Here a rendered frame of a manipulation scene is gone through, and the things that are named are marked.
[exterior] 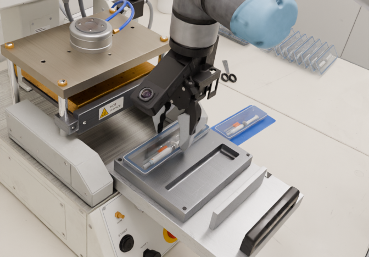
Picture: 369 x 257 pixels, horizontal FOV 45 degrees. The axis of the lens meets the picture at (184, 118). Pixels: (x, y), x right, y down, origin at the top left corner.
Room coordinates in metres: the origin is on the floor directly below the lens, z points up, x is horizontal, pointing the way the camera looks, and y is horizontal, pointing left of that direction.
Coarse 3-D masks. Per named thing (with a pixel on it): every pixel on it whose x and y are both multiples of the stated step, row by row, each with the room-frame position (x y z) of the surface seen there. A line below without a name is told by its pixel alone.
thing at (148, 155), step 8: (168, 128) 0.64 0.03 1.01; (176, 128) 0.65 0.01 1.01; (160, 136) 0.62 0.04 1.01; (168, 136) 0.62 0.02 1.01; (176, 136) 0.63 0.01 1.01; (144, 144) 0.59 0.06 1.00; (152, 144) 0.59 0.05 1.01; (160, 144) 0.60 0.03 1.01; (168, 144) 0.60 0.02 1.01; (176, 144) 0.60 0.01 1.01; (136, 152) 0.57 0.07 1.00; (144, 152) 0.57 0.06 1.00; (152, 152) 0.57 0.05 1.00; (160, 152) 0.58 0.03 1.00; (168, 152) 0.58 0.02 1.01; (128, 160) 0.54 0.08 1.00; (136, 160) 0.55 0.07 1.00; (144, 160) 0.55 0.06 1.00; (152, 160) 0.55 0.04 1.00; (160, 160) 0.56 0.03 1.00; (144, 168) 0.53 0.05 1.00; (152, 168) 0.53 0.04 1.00
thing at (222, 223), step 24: (264, 168) 0.58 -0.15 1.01; (120, 192) 0.52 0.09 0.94; (240, 192) 0.51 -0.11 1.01; (264, 192) 0.56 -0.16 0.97; (168, 216) 0.47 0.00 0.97; (192, 216) 0.48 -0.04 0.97; (216, 216) 0.45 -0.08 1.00; (240, 216) 0.49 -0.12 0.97; (288, 216) 0.53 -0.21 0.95; (192, 240) 0.43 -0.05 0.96; (216, 240) 0.44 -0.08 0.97; (240, 240) 0.44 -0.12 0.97; (264, 240) 0.45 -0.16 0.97
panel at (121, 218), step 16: (112, 208) 0.51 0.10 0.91; (128, 208) 0.54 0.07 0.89; (112, 224) 0.50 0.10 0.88; (128, 224) 0.52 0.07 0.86; (144, 224) 0.54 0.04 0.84; (112, 240) 0.48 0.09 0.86; (144, 240) 0.53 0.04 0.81; (160, 240) 0.55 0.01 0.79; (176, 240) 0.58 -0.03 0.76; (128, 256) 0.49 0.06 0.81
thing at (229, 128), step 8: (248, 112) 1.06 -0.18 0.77; (256, 112) 1.07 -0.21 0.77; (264, 112) 1.08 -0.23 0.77; (232, 120) 1.01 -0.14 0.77; (240, 120) 1.02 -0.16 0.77; (248, 120) 1.02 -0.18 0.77; (256, 120) 1.03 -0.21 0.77; (216, 128) 0.96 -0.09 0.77; (224, 128) 0.97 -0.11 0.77; (232, 128) 0.97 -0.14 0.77; (240, 128) 0.98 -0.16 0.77
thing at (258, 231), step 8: (288, 192) 0.53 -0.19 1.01; (296, 192) 0.53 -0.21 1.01; (280, 200) 0.51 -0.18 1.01; (288, 200) 0.51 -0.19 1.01; (296, 200) 0.53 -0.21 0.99; (272, 208) 0.49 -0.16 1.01; (280, 208) 0.49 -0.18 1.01; (288, 208) 0.51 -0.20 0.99; (264, 216) 0.47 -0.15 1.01; (272, 216) 0.47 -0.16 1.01; (280, 216) 0.48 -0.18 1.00; (256, 224) 0.45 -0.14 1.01; (264, 224) 0.45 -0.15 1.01; (272, 224) 0.46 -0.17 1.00; (248, 232) 0.43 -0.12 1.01; (256, 232) 0.43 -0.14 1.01; (264, 232) 0.44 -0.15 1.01; (248, 240) 0.42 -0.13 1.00; (256, 240) 0.42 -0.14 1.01; (240, 248) 0.43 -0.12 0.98; (248, 248) 0.42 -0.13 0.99
